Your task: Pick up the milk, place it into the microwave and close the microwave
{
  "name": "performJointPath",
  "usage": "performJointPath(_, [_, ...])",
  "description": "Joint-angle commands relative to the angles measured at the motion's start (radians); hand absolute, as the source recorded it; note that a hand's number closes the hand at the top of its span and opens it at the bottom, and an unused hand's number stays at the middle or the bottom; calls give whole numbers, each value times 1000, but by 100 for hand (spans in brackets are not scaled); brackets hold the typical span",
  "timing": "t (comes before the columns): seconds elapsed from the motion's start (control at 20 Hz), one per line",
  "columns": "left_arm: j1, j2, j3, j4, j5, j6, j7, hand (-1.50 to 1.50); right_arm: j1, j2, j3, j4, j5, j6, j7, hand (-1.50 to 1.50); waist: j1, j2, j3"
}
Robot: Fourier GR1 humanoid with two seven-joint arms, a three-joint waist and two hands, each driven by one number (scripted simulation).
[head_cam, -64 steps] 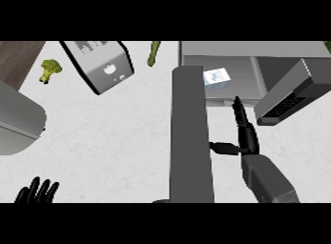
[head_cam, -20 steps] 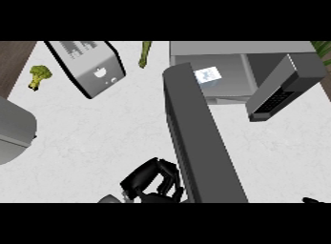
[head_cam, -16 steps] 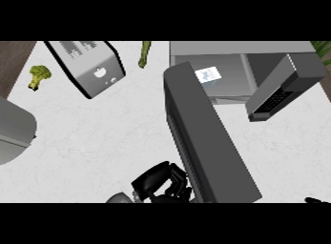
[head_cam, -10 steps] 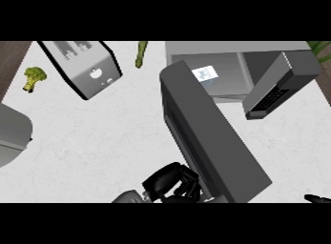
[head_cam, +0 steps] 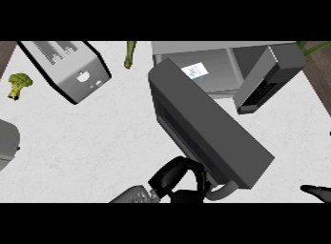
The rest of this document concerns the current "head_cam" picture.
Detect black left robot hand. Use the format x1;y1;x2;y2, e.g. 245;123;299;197
146;155;211;204

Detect dark grey microwave door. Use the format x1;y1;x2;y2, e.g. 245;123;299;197
146;57;276;202

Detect white milk carton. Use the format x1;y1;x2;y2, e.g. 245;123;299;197
180;62;210;80

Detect grey microwave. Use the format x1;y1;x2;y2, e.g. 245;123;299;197
151;41;309;115

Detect grey toaster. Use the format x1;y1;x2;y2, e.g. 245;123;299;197
15;41;112;106

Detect green broccoli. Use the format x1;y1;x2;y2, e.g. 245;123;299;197
8;72;34;101

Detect green plant leaves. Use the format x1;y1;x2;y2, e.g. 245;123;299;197
296;41;331;57

